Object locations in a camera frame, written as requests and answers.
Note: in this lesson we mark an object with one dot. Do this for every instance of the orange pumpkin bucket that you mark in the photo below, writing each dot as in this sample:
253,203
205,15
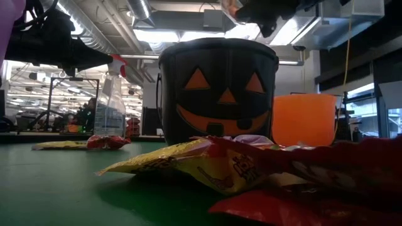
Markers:
304,119

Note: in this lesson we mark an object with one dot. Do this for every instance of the red Skittles candy pack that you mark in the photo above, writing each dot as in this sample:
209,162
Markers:
314,210
106,142

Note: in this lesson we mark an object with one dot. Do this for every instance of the black ceiling camera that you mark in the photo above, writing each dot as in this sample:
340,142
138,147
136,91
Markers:
299,48

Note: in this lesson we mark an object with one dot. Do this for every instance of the rectangular metal air duct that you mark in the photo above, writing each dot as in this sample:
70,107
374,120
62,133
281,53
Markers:
329,31

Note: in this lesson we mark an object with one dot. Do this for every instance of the small orange green item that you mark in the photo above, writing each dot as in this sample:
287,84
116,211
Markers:
73,128

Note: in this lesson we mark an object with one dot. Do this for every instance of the shiny round ventilation duct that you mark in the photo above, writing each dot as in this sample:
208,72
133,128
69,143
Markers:
139,11

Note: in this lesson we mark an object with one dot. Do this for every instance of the purple sour candy pack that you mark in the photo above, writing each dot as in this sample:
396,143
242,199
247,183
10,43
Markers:
251,139

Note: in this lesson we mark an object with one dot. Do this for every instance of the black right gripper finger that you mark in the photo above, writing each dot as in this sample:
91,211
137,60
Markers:
251,7
252,18

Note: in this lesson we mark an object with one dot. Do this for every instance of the person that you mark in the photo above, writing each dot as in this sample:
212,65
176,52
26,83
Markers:
89,114

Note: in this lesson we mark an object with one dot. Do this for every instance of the purple plastic bucket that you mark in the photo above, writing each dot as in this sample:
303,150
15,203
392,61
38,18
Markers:
7,25

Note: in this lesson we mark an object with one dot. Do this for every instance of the black cabinet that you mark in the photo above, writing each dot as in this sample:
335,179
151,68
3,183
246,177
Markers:
152,122

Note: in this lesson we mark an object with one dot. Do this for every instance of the black metal frame stand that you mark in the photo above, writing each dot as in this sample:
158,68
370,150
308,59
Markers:
75,78

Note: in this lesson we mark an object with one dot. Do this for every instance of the yellow sour candy pack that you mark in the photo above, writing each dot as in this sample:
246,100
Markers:
59,145
188,163

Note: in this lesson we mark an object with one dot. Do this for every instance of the red storage bins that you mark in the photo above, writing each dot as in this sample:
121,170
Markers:
133,127

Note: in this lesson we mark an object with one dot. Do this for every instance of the ribbed silver ventilation duct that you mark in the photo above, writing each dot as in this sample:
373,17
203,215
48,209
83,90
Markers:
94,34

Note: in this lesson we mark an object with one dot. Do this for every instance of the grey ceiling box unit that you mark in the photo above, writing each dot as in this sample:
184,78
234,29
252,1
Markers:
213,19

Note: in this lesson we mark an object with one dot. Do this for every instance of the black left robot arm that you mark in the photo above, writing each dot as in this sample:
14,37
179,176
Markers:
14,47

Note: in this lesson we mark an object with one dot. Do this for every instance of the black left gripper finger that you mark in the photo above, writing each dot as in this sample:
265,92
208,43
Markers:
94,64
84,51

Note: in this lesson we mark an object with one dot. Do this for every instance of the black pumpkin face bucket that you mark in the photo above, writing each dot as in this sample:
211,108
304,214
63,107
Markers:
220,62

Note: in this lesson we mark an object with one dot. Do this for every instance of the green table mat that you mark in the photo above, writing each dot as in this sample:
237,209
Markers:
47,188

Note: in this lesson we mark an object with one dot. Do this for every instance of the ceiling light panel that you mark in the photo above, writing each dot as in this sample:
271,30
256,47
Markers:
157,36

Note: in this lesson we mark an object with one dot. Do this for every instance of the black metal rack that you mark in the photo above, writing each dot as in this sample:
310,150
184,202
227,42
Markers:
381,103

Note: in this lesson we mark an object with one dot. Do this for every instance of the clear spray bottle red trigger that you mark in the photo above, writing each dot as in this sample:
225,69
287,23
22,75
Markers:
110,110

